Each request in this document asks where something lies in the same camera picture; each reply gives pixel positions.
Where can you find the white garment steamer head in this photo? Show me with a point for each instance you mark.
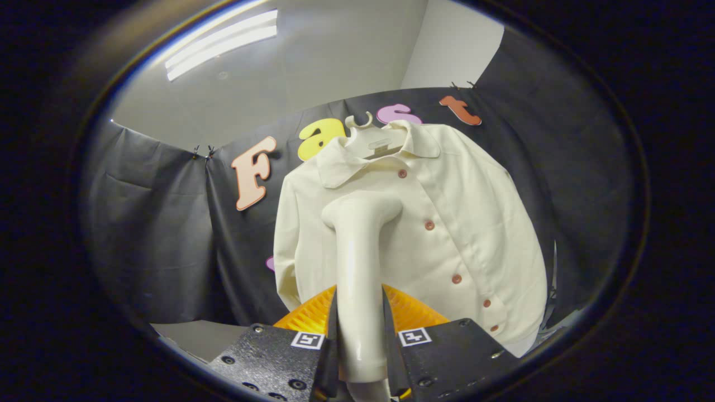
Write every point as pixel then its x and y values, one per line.
pixel 360 279

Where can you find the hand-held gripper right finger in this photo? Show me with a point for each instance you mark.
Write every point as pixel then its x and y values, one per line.
pixel 447 352

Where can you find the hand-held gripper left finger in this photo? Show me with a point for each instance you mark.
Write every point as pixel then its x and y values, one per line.
pixel 273 357

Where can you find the white clothes hanger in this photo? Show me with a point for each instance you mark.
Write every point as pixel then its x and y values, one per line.
pixel 377 144

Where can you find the cream button-up shirt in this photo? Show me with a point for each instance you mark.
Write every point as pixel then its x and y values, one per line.
pixel 475 234

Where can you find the black backdrop cloth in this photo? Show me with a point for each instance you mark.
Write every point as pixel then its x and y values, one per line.
pixel 167 234

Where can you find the grey-topped white cabinet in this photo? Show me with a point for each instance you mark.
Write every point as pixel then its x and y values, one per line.
pixel 195 335

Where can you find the ceiling light panel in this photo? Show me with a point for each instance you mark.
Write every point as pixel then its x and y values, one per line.
pixel 223 42

